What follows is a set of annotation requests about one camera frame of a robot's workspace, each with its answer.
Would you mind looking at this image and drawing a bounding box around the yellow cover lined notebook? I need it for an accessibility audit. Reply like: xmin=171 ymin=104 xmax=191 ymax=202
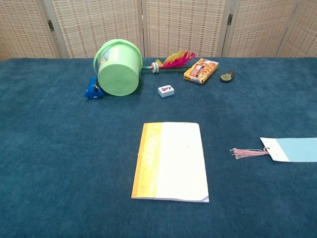
xmin=131 ymin=121 xmax=210 ymax=203

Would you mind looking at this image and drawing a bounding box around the blue white bookmark pink tassel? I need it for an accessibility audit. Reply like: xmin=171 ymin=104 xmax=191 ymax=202
xmin=230 ymin=137 xmax=317 ymax=163

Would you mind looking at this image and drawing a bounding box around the white mahjong tile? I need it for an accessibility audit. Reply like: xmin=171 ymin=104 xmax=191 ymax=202
xmin=158 ymin=84 xmax=175 ymax=98

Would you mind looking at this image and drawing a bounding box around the green plastic bucket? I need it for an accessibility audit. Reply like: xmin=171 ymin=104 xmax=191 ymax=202
xmin=93 ymin=39 xmax=144 ymax=97

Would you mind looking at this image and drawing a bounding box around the colourful feather shuttlecock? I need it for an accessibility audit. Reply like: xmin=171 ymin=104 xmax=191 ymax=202
xmin=141 ymin=50 xmax=196 ymax=74

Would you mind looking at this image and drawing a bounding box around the yellow curry box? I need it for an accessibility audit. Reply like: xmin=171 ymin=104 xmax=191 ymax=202
xmin=183 ymin=58 xmax=219 ymax=85

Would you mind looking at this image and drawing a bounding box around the woven folding screen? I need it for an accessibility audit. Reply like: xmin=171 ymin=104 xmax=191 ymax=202
xmin=0 ymin=0 xmax=317 ymax=62

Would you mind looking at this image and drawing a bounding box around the dark blue table cloth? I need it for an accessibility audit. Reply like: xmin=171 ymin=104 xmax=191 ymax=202
xmin=0 ymin=57 xmax=317 ymax=238

